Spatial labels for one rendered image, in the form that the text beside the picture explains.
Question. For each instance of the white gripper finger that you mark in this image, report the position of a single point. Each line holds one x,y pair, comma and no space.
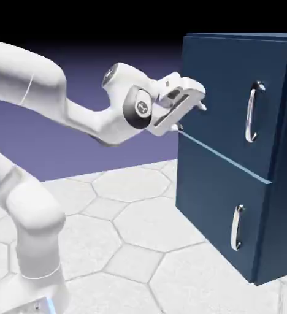
202,105
177,126

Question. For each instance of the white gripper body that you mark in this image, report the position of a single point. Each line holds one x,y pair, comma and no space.
180,103

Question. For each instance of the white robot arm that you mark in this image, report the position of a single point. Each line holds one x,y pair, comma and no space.
43,81

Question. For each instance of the large blue cabinet door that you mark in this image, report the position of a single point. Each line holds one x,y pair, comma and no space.
222,103

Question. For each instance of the small blue cabinet door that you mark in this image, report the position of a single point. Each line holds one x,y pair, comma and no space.
214,203

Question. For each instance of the dark blue cabinet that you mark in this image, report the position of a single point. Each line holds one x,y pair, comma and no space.
276,171

